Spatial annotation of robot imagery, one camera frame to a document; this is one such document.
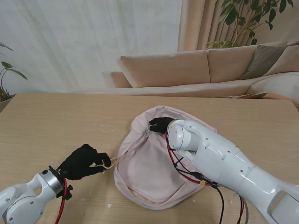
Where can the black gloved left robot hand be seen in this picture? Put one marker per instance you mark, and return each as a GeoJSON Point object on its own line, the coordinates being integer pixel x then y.
{"type": "Point", "coordinates": [81, 163]}

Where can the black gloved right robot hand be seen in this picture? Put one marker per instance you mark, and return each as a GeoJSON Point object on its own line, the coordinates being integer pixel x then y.
{"type": "Point", "coordinates": [160, 124]}

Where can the pale pink backpack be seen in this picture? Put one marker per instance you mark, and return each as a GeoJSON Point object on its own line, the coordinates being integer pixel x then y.
{"type": "Point", "coordinates": [151, 172]}

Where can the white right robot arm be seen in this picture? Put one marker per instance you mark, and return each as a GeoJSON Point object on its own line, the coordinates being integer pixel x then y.
{"type": "Point", "coordinates": [222, 158]}

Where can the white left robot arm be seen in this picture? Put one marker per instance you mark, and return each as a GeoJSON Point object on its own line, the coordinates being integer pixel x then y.
{"type": "Point", "coordinates": [28, 198]}

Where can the beige sofa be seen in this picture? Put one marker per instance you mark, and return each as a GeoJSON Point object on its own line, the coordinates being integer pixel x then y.
{"type": "Point", "coordinates": [168, 70]}

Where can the brown cardboard piece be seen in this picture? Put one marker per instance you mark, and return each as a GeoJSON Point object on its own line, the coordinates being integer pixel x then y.
{"type": "Point", "coordinates": [252, 95]}

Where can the beige pleated curtain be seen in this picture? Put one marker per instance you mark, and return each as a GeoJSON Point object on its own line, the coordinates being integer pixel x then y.
{"type": "Point", "coordinates": [201, 28]}

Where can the white sheer curtain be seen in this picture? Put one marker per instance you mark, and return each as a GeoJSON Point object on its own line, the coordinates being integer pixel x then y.
{"type": "Point", "coordinates": [93, 35]}

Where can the grey sofa cushion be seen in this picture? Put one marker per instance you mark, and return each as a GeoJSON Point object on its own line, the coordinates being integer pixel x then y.
{"type": "Point", "coordinates": [261, 60]}

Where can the small green houseplant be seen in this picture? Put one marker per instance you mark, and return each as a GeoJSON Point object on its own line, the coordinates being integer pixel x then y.
{"type": "Point", "coordinates": [9, 65]}

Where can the white sofa cushion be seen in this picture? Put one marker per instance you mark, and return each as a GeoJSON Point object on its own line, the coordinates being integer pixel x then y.
{"type": "Point", "coordinates": [278, 84]}

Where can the tall green leafy plant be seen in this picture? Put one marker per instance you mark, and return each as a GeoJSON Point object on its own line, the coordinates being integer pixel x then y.
{"type": "Point", "coordinates": [230, 16]}

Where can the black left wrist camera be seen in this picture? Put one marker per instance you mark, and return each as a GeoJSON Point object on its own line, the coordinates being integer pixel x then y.
{"type": "Point", "coordinates": [69, 191]}

